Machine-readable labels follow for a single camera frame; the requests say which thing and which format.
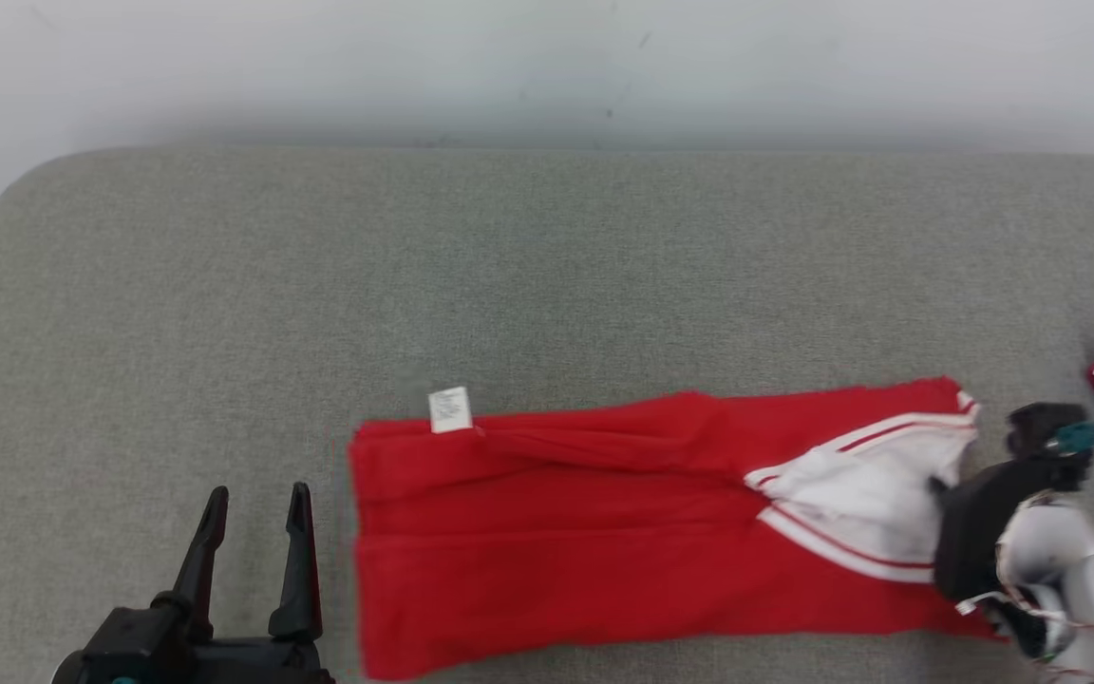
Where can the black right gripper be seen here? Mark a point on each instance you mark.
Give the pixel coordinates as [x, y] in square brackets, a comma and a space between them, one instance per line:
[970, 532]

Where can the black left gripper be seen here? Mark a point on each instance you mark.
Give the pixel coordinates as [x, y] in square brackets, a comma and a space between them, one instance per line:
[262, 665]

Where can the red shirt with white sleeves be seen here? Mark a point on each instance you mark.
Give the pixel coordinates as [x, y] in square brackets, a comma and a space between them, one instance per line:
[556, 551]

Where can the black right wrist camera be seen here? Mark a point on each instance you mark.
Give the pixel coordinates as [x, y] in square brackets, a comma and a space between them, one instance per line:
[1041, 423]

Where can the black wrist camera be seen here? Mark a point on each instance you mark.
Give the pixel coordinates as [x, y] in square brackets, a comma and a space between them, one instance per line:
[120, 641]
[1041, 423]

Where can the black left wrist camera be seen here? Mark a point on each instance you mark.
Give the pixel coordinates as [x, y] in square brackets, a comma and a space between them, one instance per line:
[120, 641]

